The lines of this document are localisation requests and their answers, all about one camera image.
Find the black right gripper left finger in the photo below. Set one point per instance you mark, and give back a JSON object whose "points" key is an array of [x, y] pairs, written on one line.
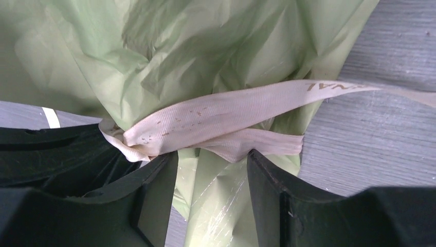
{"points": [[135, 209]]}

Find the cream ribbon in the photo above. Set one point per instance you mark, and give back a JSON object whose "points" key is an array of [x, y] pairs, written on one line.
{"points": [[224, 123]]}

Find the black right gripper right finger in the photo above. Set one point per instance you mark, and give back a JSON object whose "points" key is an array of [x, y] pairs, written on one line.
{"points": [[289, 211]]}

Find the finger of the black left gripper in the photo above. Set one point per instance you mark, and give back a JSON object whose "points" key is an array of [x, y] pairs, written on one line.
{"points": [[64, 162]]}

